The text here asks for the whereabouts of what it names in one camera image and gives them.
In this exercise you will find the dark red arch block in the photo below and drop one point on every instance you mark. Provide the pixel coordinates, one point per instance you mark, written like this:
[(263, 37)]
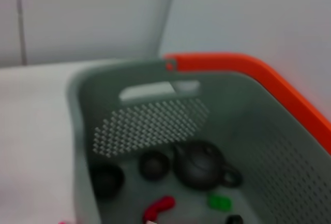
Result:
[(160, 206)]

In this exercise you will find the green building block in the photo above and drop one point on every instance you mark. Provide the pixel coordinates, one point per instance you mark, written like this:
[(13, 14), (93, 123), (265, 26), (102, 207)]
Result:
[(219, 202)]

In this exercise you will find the small dark clay teacup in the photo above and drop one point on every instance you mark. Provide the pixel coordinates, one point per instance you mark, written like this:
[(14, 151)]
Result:
[(153, 167), (107, 181)]

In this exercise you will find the grey perforated storage bin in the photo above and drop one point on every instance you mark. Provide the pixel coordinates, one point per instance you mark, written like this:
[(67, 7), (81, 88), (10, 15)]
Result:
[(258, 131)]

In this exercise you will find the dark clay teapot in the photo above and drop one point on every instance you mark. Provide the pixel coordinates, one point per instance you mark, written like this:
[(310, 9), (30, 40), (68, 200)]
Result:
[(199, 167)]

